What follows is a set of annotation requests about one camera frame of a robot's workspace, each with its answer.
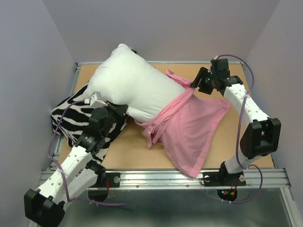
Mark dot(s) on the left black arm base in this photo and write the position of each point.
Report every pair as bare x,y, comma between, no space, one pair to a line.
112,178

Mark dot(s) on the plain pink pillow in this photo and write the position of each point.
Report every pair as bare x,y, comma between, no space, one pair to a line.
186,127

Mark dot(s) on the zebra striped pillow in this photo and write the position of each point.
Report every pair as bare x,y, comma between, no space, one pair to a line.
70,120

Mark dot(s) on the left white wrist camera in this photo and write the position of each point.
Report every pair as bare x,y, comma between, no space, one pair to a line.
95,101

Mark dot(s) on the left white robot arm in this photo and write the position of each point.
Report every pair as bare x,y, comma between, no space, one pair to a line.
47,204

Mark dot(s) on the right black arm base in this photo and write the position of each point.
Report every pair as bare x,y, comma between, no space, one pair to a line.
216,179

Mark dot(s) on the white pillow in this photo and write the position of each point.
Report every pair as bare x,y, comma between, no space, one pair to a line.
126,78

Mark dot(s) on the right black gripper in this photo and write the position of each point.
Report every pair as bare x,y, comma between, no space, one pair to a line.
203,73

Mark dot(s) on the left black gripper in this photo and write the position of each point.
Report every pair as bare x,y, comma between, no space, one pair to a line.
119,109

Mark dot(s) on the aluminium frame rail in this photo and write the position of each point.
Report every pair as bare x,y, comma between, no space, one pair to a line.
173,179

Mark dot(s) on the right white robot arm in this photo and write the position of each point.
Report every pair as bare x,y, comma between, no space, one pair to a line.
262,133

